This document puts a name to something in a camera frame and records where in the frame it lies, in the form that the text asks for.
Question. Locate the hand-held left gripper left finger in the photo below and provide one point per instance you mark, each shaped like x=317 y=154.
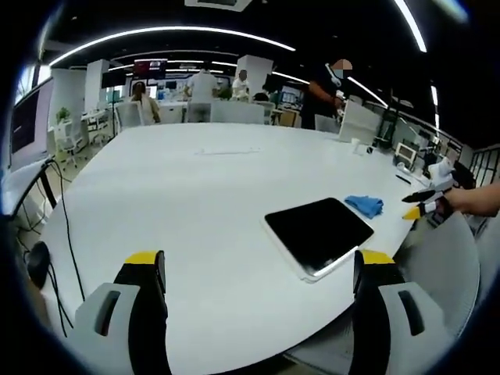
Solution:
x=117 y=312

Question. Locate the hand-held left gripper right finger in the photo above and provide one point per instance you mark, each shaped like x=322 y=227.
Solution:
x=394 y=312

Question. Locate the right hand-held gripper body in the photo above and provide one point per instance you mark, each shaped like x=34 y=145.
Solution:
x=449 y=183

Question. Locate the blue cleaning cloth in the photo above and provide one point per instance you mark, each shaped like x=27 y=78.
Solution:
x=365 y=204

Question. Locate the black tablet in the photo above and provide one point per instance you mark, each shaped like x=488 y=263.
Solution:
x=319 y=237

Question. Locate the person's right hand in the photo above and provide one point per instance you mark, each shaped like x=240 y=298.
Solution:
x=474 y=199

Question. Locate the small white monitor device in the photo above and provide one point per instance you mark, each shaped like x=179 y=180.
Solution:
x=406 y=155

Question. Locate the white paper cup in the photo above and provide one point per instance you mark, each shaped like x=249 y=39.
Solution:
x=356 y=145

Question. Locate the black round device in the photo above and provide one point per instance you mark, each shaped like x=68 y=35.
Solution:
x=39 y=263

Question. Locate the white office chair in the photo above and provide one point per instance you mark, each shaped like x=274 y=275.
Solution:
x=68 y=138
x=129 y=113

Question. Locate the wall screen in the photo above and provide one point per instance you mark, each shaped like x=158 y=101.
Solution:
x=150 y=67

